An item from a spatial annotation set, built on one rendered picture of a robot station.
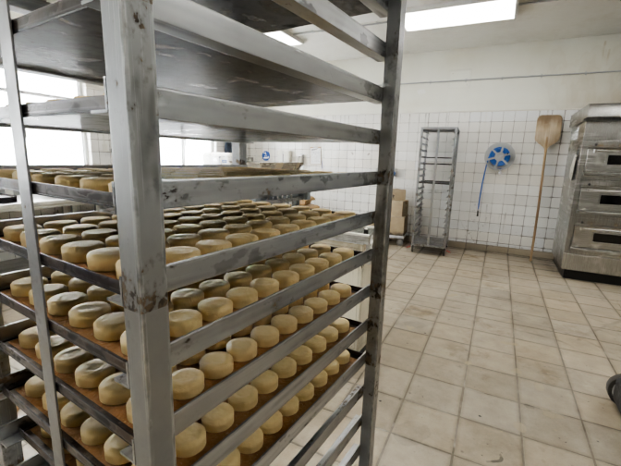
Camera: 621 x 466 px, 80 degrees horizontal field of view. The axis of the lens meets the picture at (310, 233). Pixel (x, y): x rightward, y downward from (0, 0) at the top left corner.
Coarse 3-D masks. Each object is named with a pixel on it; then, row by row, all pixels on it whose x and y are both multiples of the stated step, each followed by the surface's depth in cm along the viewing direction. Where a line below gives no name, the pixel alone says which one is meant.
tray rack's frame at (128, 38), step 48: (0, 0) 41; (144, 0) 31; (144, 48) 31; (144, 96) 32; (144, 144) 32; (144, 192) 33; (144, 240) 34; (144, 288) 34; (48, 336) 49; (144, 336) 35; (48, 384) 51; (144, 384) 36; (144, 432) 37
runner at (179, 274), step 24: (360, 216) 80; (264, 240) 53; (288, 240) 58; (312, 240) 64; (168, 264) 40; (192, 264) 42; (216, 264) 46; (240, 264) 49; (120, 288) 36; (168, 288) 40
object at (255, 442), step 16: (336, 368) 87; (320, 384) 82; (288, 400) 75; (304, 400) 77; (272, 416) 70; (288, 416) 73; (32, 432) 67; (256, 432) 66; (272, 432) 68; (64, 448) 62; (240, 448) 63; (256, 448) 64; (80, 464) 59; (224, 464) 59; (240, 464) 61
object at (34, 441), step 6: (354, 354) 96; (360, 354) 95; (30, 426) 68; (24, 432) 65; (30, 432) 67; (24, 438) 65; (30, 438) 64; (36, 438) 66; (30, 444) 64; (36, 444) 63; (42, 444) 64; (36, 450) 63; (42, 450) 62; (48, 450) 63; (42, 456) 62; (48, 456) 60; (48, 462) 61; (54, 462) 59
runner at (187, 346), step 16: (368, 256) 86; (320, 272) 68; (336, 272) 74; (288, 288) 60; (304, 288) 64; (256, 304) 53; (272, 304) 57; (288, 304) 60; (224, 320) 48; (240, 320) 51; (256, 320) 54; (192, 336) 44; (208, 336) 46; (224, 336) 48; (176, 352) 42; (192, 352) 44; (128, 384) 38
